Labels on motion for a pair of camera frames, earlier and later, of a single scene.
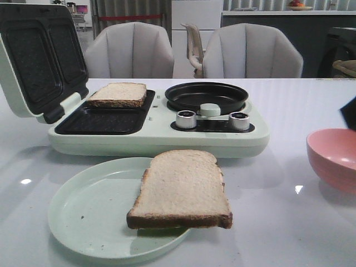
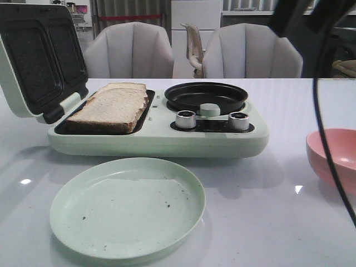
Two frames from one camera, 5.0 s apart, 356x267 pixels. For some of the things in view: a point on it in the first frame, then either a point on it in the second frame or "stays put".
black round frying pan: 191,96 stays put
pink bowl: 332,151 stays put
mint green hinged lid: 41,61 stays put
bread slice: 181,188 → 110,110
